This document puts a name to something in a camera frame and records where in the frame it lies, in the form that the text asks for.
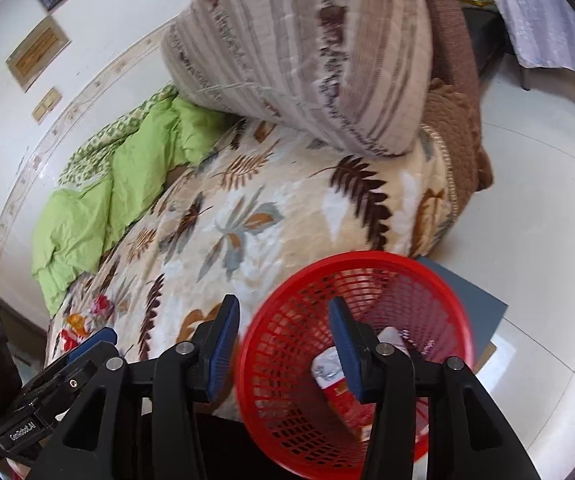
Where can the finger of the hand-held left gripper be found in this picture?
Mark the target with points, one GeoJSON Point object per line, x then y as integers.
{"type": "Point", "coordinates": [92, 342]}

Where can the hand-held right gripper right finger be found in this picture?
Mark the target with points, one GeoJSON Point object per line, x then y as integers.
{"type": "Point", "coordinates": [342, 345]}

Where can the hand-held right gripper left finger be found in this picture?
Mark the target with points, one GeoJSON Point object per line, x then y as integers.
{"type": "Point", "coordinates": [225, 345]}

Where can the red cardboard packet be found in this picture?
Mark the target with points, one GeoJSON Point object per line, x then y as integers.
{"type": "Point", "coordinates": [70, 342]}

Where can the white wrapper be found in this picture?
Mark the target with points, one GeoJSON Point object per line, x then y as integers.
{"type": "Point", "coordinates": [327, 367]}

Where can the red wrapper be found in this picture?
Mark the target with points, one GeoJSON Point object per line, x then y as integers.
{"type": "Point", "coordinates": [100, 305]}

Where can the white red packet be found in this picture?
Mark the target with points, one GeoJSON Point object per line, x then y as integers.
{"type": "Point", "coordinates": [352, 410]}

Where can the red plastic basket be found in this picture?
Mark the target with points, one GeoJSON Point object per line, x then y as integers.
{"type": "Point", "coordinates": [367, 260]}

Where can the grey board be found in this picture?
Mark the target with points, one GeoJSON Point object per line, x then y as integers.
{"type": "Point", "coordinates": [482, 310]}

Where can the leaf-print beige blanket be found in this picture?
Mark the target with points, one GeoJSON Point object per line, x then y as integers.
{"type": "Point", "coordinates": [267, 200]}

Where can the green quilt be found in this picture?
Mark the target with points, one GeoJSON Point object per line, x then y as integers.
{"type": "Point", "coordinates": [137, 175]}

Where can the brown knitted blanket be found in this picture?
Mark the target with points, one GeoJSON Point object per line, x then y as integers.
{"type": "Point", "coordinates": [457, 110]}

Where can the striped floral pillow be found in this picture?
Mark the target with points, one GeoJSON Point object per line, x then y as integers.
{"type": "Point", "coordinates": [292, 50]}

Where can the purple tablecloth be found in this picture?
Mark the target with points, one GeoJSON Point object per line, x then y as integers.
{"type": "Point", "coordinates": [542, 20]}

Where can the beige wall switch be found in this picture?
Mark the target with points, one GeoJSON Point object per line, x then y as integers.
{"type": "Point", "coordinates": [47, 104]}

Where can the wooden wall panel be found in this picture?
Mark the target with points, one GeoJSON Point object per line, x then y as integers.
{"type": "Point", "coordinates": [37, 52]}

